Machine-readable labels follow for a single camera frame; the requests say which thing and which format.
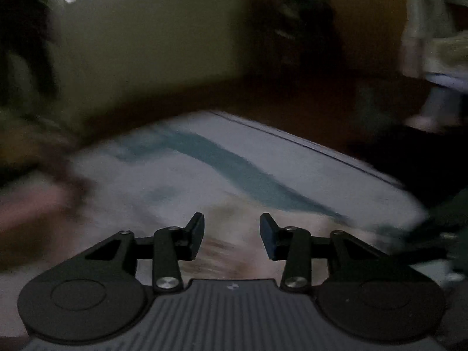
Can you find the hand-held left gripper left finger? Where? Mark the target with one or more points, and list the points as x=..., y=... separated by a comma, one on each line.
x=197, y=232

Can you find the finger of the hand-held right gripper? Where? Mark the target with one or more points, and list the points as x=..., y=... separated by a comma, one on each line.
x=431, y=243

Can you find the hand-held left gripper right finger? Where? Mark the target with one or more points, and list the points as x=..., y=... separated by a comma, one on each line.
x=267, y=234

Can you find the dinosaur print play mat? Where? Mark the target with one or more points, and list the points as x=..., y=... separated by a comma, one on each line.
x=256, y=146

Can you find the pinkish cardboard box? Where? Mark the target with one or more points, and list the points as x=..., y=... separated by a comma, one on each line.
x=33, y=204

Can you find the white hanging cloth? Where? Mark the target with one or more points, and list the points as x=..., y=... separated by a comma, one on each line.
x=424, y=25

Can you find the dark furniture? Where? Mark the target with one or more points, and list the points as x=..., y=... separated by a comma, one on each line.
x=296, y=18

